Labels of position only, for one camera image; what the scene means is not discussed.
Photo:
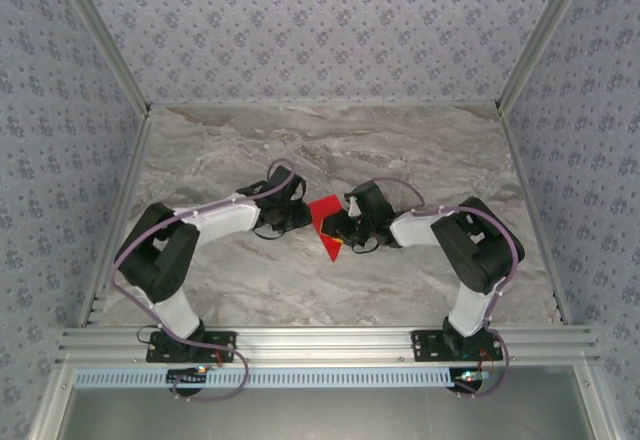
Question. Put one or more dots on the red paper sheet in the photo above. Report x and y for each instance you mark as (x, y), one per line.
(325, 205)

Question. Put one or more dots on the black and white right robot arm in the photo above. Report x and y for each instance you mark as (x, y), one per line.
(470, 310)

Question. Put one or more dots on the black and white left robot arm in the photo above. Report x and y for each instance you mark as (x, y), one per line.
(175, 310)

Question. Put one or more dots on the grey sheet metal panel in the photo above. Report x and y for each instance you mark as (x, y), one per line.
(325, 415)

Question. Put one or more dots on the thin aluminium table edge strip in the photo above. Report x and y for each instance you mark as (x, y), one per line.
(325, 104)

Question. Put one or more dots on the black controller board with LED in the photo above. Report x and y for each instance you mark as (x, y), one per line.
(470, 377)
(187, 376)

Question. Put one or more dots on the wide aluminium mounting rail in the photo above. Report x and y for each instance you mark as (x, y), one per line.
(325, 345)

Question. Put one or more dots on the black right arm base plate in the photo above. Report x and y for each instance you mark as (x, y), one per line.
(425, 347)

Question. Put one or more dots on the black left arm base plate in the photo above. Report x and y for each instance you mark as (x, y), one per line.
(225, 347)

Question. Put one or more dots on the aluminium table side rail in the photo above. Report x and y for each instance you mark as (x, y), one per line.
(515, 160)
(122, 200)

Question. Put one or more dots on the slanted aluminium frame post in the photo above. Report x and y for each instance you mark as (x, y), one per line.
(541, 35)
(104, 35)

